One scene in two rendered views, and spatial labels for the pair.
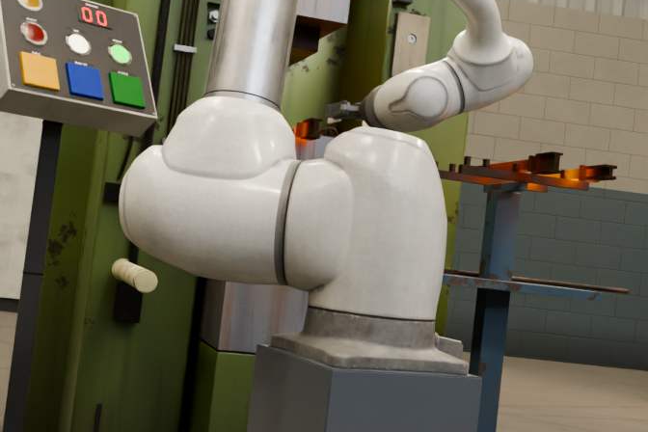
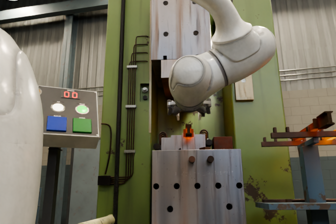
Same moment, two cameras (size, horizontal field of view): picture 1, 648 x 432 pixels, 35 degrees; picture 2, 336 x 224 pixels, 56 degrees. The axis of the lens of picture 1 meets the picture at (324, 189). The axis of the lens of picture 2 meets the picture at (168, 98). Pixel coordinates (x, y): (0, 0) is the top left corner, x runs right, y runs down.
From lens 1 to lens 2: 1.10 m
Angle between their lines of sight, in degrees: 24
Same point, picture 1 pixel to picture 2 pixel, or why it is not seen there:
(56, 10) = (49, 94)
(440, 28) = (258, 72)
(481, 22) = (218, 10)
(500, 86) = (251, 56)
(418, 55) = (248, 87)
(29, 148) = not seen: hidden behind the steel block
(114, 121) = (76, 141)
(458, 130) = (280, 121)
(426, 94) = (186, 67)
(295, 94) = (202, 122)
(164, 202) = not seen: outside the picture
